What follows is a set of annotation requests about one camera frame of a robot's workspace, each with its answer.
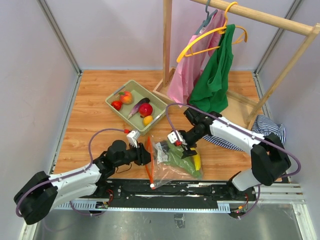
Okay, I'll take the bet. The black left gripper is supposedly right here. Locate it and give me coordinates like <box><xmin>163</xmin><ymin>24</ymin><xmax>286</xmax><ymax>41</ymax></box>
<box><xmin>114</xmin><ymin>140</ymin><xmax>157</xmax><ymax>167</ymax></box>

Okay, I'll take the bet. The fake green leafy vegetable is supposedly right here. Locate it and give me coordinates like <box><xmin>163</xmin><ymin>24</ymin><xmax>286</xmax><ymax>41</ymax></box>
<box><xmin>165</xmin><ymin>142</ymin><xmax>203</xmax><ymax>179</ymax></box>

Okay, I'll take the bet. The clear zip top bag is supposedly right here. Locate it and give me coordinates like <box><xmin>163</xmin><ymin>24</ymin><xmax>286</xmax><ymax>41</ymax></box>
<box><xmin>145</xmin><ymin>136</ymin><xmax>203</xmax><ymax>190</ymax></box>

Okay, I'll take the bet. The fake yellow orange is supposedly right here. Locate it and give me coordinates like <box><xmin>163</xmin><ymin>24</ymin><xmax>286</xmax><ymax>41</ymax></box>
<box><xmin>142</xmin><ymin>115</ymin><xmax>153</xmax><ymax>126</ymax></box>

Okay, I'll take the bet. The fake purple eggplant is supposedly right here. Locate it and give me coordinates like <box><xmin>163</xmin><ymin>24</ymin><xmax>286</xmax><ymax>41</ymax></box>
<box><xmin>127</xmin><ymin>97</ymin><xmax>150</xmax><ymax>119</ymax></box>

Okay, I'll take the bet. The fake red apple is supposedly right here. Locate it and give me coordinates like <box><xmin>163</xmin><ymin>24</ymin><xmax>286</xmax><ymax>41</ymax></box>
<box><xmin>138</xmin><ymin>103</ymin><xmax>153</xmax><ymax>118</ymax></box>

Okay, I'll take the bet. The fake strawberry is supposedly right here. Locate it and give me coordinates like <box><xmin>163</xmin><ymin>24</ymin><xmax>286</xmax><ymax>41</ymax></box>
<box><xmin>111</xmin><ymin>100</ymin><xmax>123</xmax><ymax>111</ymax></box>

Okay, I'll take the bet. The fake peach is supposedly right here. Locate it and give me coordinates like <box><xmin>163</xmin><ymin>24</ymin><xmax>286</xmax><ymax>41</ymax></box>
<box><xmin>118</xmin><ymin>91</ymin><xmax>134</xmax><ymax>105</ymax></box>

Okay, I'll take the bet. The fake dark purple plum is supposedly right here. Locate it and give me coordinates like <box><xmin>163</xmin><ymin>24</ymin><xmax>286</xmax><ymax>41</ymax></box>
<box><xmin>156</xmin><ymin>140</ymin><xmax>170</xmax><ymax>154</ymax></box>

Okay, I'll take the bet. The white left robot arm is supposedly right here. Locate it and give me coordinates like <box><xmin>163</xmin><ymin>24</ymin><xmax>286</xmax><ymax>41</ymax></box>
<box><xmin>13</xmin><ymin>140</ymin><xmax>151</xmax><ymax>225</ymax></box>

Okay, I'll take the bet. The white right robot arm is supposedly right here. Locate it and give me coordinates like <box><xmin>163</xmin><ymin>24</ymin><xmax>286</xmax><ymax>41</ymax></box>
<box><xmin>179</xmin><ymin>107</ymin><xmax>291</xmax><ymax>200</ymax></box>

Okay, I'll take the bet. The fake yellow banana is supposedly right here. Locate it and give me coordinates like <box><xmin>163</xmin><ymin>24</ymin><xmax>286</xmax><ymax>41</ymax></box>
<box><xmin>193</xmin><ymin>154</ymin><xmax>202</xmax><ymax>171</ymax></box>

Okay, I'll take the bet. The green tank top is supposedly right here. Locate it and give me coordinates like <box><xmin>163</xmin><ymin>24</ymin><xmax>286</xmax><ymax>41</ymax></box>
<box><xmin>188</xmin><ymin>24</ymin><xmax>236</xmax><ymax>113</ymax></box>

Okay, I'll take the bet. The light green plastic basket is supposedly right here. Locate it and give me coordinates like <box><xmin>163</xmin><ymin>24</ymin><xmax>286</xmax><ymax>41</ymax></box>
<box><xmin>105</xmin><ymin>80</ymin><xmax>167</xmax><ymax>136</ymax></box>

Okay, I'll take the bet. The blue striped cloth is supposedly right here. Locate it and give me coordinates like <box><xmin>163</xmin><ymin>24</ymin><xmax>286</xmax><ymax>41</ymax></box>
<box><xmin>203</xmin><ymin>114</ymin><xmax>287</xmax><ymax>152</ymax></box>

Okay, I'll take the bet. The pink shirt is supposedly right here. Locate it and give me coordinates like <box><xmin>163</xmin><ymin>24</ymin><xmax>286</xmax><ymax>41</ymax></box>
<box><xmin>166</xmin><ymin>9</ymin><xmax>226</xmax><ymax>107</ymax></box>

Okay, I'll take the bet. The grey-blue clothes hanger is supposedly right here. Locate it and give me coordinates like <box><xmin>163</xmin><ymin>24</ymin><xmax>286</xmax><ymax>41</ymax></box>
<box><xmin>195</xmin><ymin>0</ymin><xmax>218</xmax><ymax>35</ymax></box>

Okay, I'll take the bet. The yellow clothes hanger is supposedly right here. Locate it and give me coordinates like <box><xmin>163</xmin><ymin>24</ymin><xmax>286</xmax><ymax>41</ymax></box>
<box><xmin>176</xmin><ymin>1</ymin><xmax>237</xmax><ymax>63</ymax></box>

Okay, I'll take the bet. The wooden clothes rack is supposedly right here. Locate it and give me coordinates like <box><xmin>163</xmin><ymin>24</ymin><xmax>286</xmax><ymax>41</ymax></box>
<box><xmin>152</xmin><ymin>0</ymin><xmax>320</xmax><ymax>130</ymax></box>

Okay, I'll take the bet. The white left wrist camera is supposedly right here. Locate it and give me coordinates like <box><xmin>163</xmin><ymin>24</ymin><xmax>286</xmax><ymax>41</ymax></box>
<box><xmin>126</xmin><ymin>130</ymin><xmax>140</xmax><ymax>148</ymax></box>

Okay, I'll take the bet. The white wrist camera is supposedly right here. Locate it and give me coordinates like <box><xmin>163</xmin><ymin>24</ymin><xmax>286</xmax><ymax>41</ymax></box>
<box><xmin>167</xmin><ymin>130</ymin><xmax>187</xmax><ymax>147</ymax></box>
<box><xmin>126</xmin><ymin>130</ymin><xmax>140</xmax><ymax>148</ymax></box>

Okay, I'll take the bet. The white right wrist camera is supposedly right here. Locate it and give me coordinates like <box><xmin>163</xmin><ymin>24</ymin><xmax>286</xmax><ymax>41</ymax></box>
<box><xmin>167</xmin><ymin>130</ymin><xmax>187</xmax><ymax>147</ymax></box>

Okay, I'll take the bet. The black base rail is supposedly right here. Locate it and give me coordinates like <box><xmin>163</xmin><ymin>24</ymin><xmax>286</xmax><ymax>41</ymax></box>
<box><xmin>55</xmin><ymin>179</ymin><xmax>257</xmax><ymax>216</ymax></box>

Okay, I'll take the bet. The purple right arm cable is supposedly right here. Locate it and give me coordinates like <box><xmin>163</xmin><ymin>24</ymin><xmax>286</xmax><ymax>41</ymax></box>
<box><xmin>165</xmin><ymin>102</ymin><xmax>301</xmax><ymax>218</ymax></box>

